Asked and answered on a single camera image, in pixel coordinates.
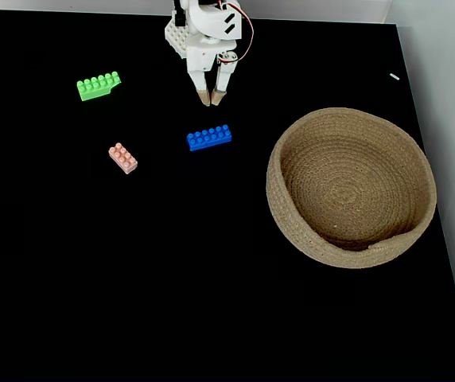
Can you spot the blue lego block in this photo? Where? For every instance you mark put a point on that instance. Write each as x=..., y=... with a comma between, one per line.
x=208, y=137

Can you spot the pink lego block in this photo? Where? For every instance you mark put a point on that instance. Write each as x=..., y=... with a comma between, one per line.
x=123, y=158

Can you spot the small white scrap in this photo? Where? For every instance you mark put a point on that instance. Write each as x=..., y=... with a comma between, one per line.
x=394, y=76

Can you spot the green lego block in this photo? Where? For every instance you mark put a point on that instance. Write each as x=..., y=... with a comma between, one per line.
x=97, y=86

